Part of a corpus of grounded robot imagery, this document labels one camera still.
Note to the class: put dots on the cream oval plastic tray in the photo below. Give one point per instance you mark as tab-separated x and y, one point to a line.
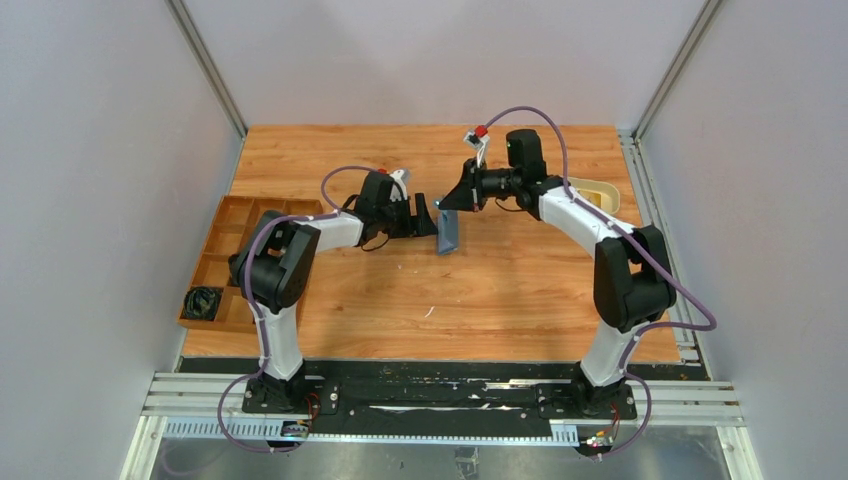
603	195

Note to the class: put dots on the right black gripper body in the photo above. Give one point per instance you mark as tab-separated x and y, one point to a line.
474	185

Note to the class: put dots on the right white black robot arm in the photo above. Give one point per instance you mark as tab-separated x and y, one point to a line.
631	283

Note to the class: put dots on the right aluminium corner post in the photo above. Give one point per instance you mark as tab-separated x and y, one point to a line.
696	32

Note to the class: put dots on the blue card holder wallet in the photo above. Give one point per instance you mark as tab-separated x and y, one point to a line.
448	238

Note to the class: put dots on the left aluminium corner post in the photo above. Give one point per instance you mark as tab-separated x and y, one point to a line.
188	28

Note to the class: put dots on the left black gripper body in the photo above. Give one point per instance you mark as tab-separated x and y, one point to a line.
411	216

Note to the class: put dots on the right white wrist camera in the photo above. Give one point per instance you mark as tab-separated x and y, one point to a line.
478	139

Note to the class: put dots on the aluminium corner post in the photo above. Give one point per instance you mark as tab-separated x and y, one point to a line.
696	32
188	28

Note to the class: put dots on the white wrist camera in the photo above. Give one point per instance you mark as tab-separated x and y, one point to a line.
399	191
478	139

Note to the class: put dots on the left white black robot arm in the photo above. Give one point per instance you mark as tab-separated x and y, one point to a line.
273	268

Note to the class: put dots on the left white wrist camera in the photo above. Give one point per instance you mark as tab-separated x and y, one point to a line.
399	191

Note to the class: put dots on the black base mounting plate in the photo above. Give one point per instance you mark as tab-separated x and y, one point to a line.
429	399

